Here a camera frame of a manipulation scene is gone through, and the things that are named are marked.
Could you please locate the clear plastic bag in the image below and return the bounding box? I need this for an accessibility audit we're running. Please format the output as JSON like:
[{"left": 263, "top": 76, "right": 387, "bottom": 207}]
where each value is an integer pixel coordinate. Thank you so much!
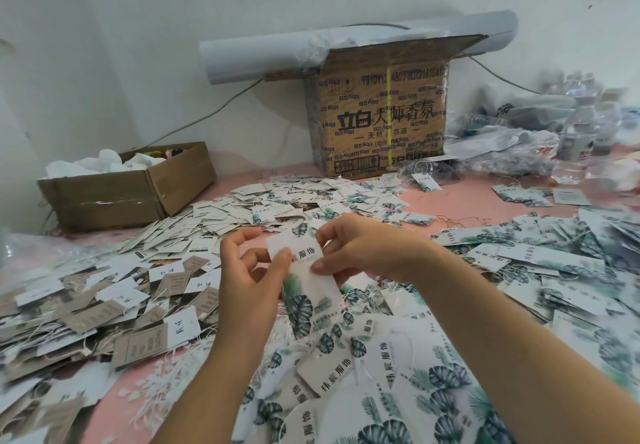
[{"left": 0, "top": 231, "right": 89, "bottom": 278}]

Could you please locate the person's right forearm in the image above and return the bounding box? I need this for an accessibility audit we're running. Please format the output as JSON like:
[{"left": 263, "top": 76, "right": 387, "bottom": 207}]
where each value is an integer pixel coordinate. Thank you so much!
[{"left": 410, "top": 253, "right": 640, "bottom": 444}]

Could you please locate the black cable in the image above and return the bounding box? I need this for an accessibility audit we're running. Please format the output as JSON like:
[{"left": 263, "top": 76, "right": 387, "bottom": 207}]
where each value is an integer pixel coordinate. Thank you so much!
[{"left": 135, "top": 79, "right": 265, "bottom": 152}]

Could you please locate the person's left forearm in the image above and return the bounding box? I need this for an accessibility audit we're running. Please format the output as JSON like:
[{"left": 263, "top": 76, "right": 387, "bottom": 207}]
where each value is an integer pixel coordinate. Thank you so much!
[{"left": 150, "top": 337, "right": 269, "bottom": 444}]

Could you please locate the pile of green leaf tags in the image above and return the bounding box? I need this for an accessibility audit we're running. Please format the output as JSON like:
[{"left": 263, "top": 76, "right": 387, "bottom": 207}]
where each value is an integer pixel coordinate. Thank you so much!
[{"left": 230, "top": 209, "right": 640, "bottom": 444}]

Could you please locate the person's left hand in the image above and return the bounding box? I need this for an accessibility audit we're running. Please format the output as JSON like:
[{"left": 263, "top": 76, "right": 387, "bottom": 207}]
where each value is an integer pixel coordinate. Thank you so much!
[{"left": 215, "top": 225, "right": 297, "bottom": 352}]

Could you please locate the heap of small tags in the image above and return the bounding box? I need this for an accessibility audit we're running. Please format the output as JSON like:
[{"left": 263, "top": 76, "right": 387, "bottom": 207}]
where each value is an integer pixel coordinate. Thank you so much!
[{"left": 115, "top": 175, "right": 438, "bottom": 258}]

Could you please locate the large printed cardboard box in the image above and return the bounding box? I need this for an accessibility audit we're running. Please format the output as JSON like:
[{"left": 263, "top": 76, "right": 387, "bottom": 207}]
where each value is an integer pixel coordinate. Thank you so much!
[{"left": 305, "top": 33, "right": 488, "bottom": 180}]

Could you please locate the white crumpled material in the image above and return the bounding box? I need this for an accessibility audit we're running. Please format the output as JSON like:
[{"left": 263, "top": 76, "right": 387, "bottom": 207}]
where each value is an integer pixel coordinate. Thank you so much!
[{"left": 45, "top": 149, "right": 167, "bottom": 179}]

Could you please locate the white roll in plastic wrap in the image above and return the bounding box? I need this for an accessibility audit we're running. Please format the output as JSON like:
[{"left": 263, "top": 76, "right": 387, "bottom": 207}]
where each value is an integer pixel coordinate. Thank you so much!
[{"left": 199, "top": 11, "right": 519, "bottom": 86}]

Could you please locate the small open cardboard box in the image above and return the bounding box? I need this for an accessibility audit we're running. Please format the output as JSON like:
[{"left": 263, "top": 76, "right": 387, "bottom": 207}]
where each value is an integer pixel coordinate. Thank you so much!
[{"left": 38, "top": 141, "right": 218, "bottom": 233}]

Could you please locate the pile of brown white tags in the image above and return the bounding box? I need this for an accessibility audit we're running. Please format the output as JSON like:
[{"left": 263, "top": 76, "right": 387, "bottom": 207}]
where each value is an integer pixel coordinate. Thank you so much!
[{"left": 0, "top": 243, "right": 226, "bottom": 444}]

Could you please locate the heap of clear plastic bags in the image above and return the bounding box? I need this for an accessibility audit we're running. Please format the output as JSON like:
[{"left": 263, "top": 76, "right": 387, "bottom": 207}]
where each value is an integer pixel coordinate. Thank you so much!
[{"left": 440, "top": 69, "right": 640, "bottom": 198}]

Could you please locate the single white leaf print tag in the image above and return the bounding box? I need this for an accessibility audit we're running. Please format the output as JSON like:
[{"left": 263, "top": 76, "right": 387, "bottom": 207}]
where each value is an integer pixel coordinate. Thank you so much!
[{"left": 265, "top": 231, "right": 346, "bottom": 340}]

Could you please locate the pile of white strings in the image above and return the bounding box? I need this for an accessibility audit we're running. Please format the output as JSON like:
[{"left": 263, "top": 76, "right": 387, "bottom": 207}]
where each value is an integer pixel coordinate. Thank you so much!
[{"left": 125, "top": 319, "right": 261, "bottom": 435}]

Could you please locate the person's right hand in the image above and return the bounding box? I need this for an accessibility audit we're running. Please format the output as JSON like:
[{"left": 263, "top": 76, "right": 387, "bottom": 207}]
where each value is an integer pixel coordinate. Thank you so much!
[{"left": 310, "top": 213, "right": 439, "bottom": 288}]

